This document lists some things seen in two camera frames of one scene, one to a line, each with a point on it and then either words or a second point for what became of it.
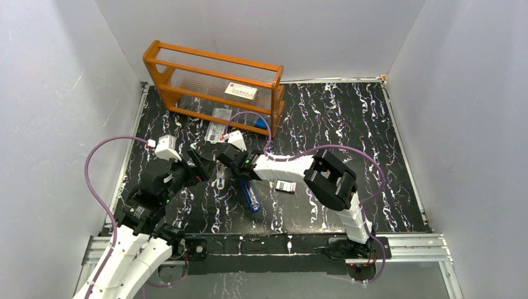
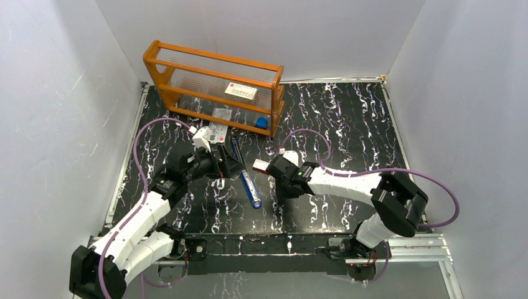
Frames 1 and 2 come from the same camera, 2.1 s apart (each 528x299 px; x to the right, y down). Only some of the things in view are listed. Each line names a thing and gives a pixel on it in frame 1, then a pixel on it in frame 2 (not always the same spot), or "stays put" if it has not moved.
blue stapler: [250, 195] stays put
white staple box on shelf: [240, 92] stays put
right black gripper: [246, 152] -> [280, 192]
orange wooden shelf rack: [237, 91] stays put
